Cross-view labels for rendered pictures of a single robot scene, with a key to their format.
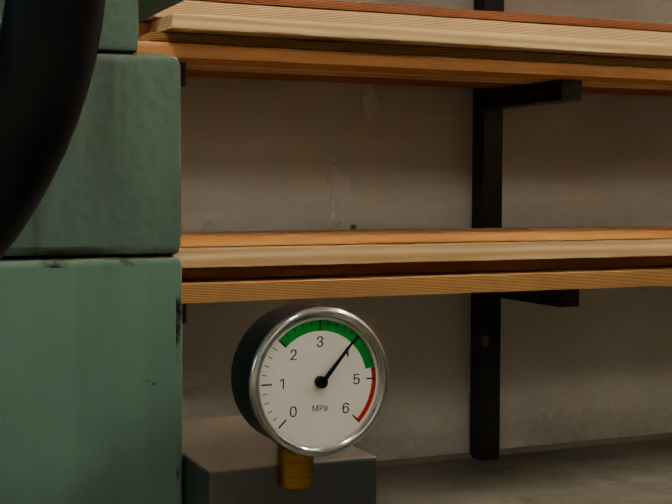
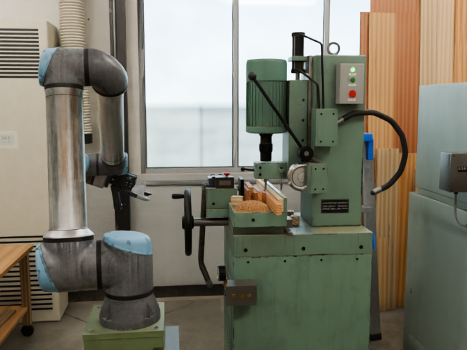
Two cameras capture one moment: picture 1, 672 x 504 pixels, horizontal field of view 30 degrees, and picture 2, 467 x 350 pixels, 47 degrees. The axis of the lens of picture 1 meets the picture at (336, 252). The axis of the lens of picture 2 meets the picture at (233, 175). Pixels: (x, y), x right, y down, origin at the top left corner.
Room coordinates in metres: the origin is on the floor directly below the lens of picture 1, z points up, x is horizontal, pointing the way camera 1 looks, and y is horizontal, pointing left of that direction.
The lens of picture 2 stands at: (1.19, -1.93, 1.31)
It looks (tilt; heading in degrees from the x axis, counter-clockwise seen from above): 7 degrees down; 107
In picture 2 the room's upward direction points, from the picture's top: straight up
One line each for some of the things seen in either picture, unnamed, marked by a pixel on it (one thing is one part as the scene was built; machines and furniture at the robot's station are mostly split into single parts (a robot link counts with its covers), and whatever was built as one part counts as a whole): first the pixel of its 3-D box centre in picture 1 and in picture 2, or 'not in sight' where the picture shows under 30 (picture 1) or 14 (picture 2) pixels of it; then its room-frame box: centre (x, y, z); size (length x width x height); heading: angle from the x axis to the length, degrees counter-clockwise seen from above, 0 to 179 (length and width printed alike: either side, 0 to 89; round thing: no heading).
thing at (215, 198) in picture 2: not in sight; (220, 196); (0.43, 0.30, 0.92); 0.15 x 0.13 x 0.09; 113
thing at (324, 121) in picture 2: not in sight; (324, 127); (0.88, 0.28, 1.23); 0.09 x 0.08 x 0.15; 23
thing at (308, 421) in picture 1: (305, 397); (222, 275); (0.53, 0.01, 0.65); 0.06 x 0.04 x 0.08; 113
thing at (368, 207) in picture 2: not in sight; (354, 235); (0.95, 1.14, 0.58); 0.27 x 0.25 x 1.16; 117
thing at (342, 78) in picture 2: not in sight; (349, 84); (0.98, 0.33, 1.40); 0.10 x 0.06 x 0.16; 23
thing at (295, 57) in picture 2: not in sight; (299, 53); (0.75, 0.39, 1.54); 0.08 x 0.08 x 0.17; 23
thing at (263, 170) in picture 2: not in sight; (269, 171); (0.64, 0.34, 1.03); 0.14 x 0.07 x 0.09; 23
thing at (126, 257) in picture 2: not in sight; (125, 260); (0.38, -0.47, 0.83); 0.17 x 0.15 x 0.18; 30
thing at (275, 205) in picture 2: not in sight; (267, 198); (0.65, 0.29, 0.92); 0.54 x 0.02 x 0.04; 113
